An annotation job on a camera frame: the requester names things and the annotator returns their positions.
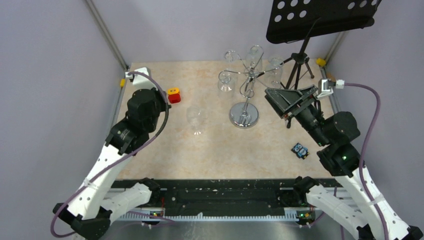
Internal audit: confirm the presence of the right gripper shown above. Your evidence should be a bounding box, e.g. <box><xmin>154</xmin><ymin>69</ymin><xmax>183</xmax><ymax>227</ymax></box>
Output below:
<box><xmin>264</xmin><ymin>84</ymin><xmax>330</xmax><ymax>146</ymax></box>

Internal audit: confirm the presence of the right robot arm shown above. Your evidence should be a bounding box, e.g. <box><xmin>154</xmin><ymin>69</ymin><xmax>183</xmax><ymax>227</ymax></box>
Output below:
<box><xmin>265</xmin><ymin>83</ymin><xmax>424</xmax><ymax>240</ymax></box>

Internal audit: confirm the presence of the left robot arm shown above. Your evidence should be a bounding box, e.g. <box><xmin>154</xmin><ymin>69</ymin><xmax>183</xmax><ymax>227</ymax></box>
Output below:
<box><xmin>50</xmin><ymin>87</ymin><xmax>170</xmax><ymax>240</ymax></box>

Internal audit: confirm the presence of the chrome wine glass rack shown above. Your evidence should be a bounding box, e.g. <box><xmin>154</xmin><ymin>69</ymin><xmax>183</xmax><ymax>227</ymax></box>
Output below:
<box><xmin>219</xmin><ymin>51</ymin><xmax>269</xmax><ymax>129</ymax></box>

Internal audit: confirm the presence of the yellow corner clip right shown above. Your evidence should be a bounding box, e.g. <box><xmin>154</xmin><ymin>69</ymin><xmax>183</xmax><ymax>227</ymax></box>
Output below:
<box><xmin>315</xmin><ymin>58</ymin><xmax>327</xmax><ymax>68</ymax></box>

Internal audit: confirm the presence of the yellow corner clip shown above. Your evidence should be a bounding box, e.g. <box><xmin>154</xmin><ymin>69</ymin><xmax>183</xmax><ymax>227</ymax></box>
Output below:
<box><xmin>119</xmin><ymin>78</ymin><xmax>126</xmax><ymax>88</ymax></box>
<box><xmin>315</xmin><ymin>58</ymin><xmax>327</xmax><ymax>68</ymax></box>

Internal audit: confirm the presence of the black music stand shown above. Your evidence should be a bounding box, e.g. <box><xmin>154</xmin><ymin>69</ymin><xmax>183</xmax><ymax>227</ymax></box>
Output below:
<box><xmin>266</xmin><ymin>0</ymin><xmax>381</xmax><ymax>90</ymax></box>

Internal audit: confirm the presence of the red and yellow block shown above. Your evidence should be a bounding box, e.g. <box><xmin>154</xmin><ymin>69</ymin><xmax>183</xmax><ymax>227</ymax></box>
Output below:
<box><xmin>167</xmin><ymin>87</ymin><xmax>182</xmax><ymax>104</ymax></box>

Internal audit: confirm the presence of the yellow corner clip left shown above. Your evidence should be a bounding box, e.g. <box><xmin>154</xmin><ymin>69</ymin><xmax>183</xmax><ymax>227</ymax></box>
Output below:
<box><xmin>119</xmin><ymin>78</ymin><xmax>126</xmax><ymax>88</ymax></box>

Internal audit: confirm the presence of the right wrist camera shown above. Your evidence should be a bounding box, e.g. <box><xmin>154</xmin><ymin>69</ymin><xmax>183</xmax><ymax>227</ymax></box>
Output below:
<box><xmin>316</xmin><ymin>78</ymin><xmax>345</xmax><ymax>100</ymax></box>

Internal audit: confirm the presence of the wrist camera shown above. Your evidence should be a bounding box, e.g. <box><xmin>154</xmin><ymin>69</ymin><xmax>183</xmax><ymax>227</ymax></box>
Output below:
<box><xmin>125</xmin><ymin>66</ymin><xmax>157</xmax><ymax>90</ymax></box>
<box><xmin>316</xmin><ymin>78</ymin><xmax>345</xmax><ymax>100</ymax></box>

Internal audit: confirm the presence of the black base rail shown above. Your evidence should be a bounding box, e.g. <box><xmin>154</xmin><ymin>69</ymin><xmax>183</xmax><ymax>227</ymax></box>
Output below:
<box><xmin>145</xmin><ymin>178</ymin><xmax>327</xmax><ymax>220</ymax></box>

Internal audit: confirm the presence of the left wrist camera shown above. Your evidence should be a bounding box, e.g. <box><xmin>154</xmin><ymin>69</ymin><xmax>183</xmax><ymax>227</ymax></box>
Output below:
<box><xmin>125</xmin><ymin>66</ymin><xmax>157</xmax><ymax>90</ymax></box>

